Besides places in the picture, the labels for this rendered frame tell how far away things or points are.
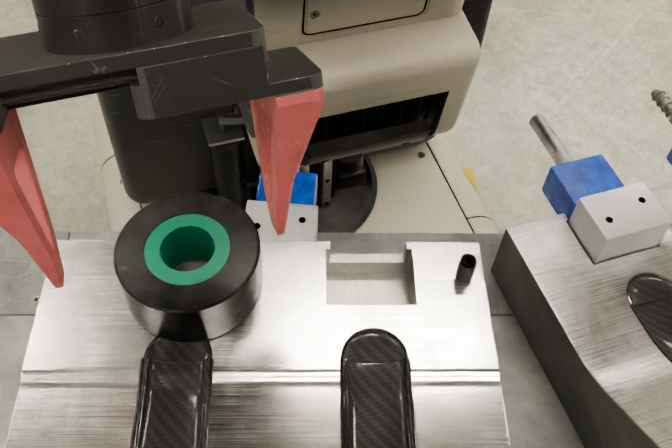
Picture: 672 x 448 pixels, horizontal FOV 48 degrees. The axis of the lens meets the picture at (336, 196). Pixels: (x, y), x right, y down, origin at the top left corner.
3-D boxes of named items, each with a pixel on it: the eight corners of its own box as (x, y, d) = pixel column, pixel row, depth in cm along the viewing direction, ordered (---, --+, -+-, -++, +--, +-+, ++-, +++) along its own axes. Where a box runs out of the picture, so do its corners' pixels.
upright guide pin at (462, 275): (454, 269, 45) (459, 252, 44) (470, 269, 45) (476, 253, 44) (456, 283, 45) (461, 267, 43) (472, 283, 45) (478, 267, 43)
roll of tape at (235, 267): (141, 221, 47) (131, 186, 44) (270, 230, 47) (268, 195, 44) (109, 337, 42) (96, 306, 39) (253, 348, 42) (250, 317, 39)
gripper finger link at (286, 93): (346, 251, 32) (320, 35, 28) (179, 293, 31) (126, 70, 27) (305, 189, 38) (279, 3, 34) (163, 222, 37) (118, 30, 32)
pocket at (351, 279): (323, 272, 49) (325, 240, 46) (404, 272, 50) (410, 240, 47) (324, 335, 47) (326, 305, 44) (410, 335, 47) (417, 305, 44)
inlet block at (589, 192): (499, 148, 60) (514, 100, 56) (555, 135, 61) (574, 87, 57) (582, 284, 52) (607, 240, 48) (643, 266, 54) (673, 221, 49)
